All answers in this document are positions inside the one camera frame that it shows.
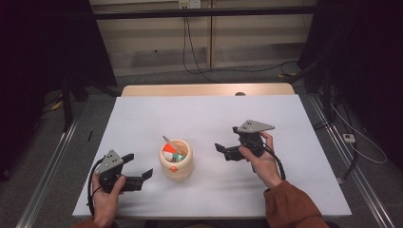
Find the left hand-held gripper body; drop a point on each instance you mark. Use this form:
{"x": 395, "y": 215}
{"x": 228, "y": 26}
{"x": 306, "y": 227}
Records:
{"x": 109, "y": 164}

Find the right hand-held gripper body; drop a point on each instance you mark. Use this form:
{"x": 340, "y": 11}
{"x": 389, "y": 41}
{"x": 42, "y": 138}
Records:
{"x": 253, "y": 134}

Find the orange highlighter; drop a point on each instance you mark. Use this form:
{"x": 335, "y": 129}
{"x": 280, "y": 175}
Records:
{"x": 167, "y": 148}

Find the cream ringed pen holder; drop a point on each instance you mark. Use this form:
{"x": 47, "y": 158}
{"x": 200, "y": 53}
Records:
{"x": 177, "y": 171}

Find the silver pen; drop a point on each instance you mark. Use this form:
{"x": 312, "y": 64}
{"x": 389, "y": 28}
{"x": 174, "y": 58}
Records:
{"x": 171, "y": 144}

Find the white green glue stick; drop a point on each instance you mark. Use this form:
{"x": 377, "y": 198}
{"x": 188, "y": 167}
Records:
{"x": 176, "y": 157}

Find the person's right hand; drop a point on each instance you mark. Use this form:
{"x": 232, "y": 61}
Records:
{"x": 264, "y": 167}

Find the person's left hand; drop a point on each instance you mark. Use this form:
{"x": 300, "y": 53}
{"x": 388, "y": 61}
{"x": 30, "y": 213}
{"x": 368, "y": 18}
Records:
{"x": 106, "y": 202}

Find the small black floor piece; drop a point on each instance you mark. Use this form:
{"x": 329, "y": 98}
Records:
{"x": 90, "y": 136}

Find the black stand leg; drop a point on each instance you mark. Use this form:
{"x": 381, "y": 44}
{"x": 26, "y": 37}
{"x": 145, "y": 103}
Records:
{"x": 67, "y": 110}

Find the white power adapter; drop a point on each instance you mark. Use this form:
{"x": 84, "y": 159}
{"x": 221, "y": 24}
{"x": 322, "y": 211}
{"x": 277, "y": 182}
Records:
{"x": 349, "y": 137}

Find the black horizontal bar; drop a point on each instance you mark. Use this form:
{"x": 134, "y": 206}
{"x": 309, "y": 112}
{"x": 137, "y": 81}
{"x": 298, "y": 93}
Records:
{"x": 221, "y": 12}

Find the black curtain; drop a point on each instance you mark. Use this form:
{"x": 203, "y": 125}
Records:
{"x": 38, "y": 63}
{"x": 364, "y": 63}

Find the metal floor rail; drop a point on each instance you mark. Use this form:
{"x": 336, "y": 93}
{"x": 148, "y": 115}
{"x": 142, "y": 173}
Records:
{"x": 47, "y": 180}
{"x": 351, "y": 164}

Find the white wall socket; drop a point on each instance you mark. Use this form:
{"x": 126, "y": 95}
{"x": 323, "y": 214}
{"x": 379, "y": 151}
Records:
{"x": 189, "y": 3}

